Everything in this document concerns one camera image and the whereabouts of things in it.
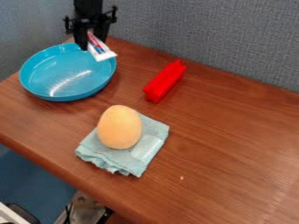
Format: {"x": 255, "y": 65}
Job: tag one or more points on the red plastic block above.
{"x": 164, "y": 81}

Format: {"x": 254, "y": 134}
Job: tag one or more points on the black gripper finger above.
{"x": 100, "y": 31}
{"x": 80, "y": 35}

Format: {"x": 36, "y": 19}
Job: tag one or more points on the white toothpaste tube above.
{"x": 98, "y": 48}

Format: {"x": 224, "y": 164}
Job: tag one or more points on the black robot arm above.
{"x": 94, "y": 3}

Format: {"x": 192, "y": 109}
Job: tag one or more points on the clear small plastic bottle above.
{"x": 146, "y": 148}

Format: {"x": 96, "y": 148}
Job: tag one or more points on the grey stand under table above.
{"x": 83, "y": 211}

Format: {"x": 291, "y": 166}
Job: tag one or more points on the orange egg-shaped sponge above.
{"x": 119, "y": 127}

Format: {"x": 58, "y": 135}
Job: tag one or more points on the blue plastic plate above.
{"x": 63, "y": 74}

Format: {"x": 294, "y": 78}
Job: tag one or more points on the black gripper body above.
{"x": 91, "y": 16}

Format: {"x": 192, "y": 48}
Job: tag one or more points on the light blue folded cloth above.
{"x": 118, "y": 160}

